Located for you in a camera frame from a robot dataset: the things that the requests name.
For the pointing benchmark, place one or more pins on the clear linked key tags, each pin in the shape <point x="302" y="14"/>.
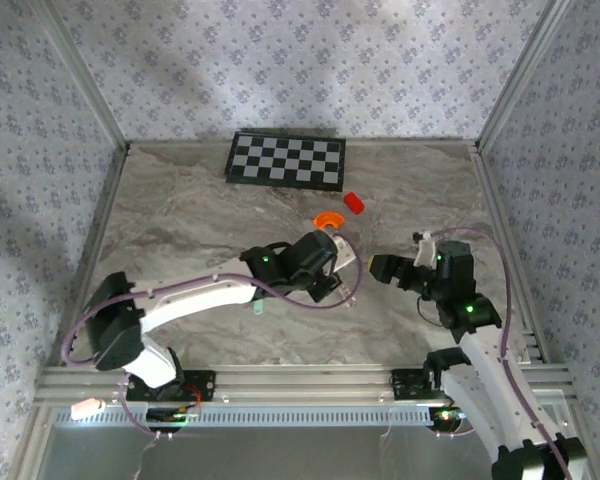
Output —
<point x="347" y="296"/>

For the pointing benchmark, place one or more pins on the teal key tag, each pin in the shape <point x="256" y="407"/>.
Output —
<point x="258" y="307"/>

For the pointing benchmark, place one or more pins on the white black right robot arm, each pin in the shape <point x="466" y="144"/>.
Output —
<point x="485" y="390"/>

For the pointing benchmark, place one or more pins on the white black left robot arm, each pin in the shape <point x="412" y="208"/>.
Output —
<point x="195" y="300"/>

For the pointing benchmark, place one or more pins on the red block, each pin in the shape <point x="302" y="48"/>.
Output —
<point x="354" y="202"/>

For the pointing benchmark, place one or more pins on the black white checkerboard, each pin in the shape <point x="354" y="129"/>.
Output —
<point x="285" y="160"/>

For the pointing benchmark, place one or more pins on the small circuit board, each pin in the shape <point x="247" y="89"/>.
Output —
<point x="447" y="416"/>
<point x="175" y="416"/>

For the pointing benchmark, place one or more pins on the grey metal sheet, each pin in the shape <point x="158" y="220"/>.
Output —
<point x="305" y="455"/>

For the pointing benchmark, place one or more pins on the white orange tag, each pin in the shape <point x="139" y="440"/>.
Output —
<point x="87" y="407"/>

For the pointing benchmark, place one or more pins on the aluminium side rail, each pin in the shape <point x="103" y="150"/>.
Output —
<point x="93" y="250"/>
<point x="493" y="200"/>

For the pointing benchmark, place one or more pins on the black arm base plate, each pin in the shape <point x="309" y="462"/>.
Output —
<point x="205" y="385"/>
<point x="405" y="385"/>

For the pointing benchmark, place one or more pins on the aluminium frame rail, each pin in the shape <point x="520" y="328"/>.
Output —
<point x="305" y="382"/>

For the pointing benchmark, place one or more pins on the aluminium frame post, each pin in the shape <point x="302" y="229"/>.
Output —
<point x="88" y="75"/>
<point x="520" y="75"/>

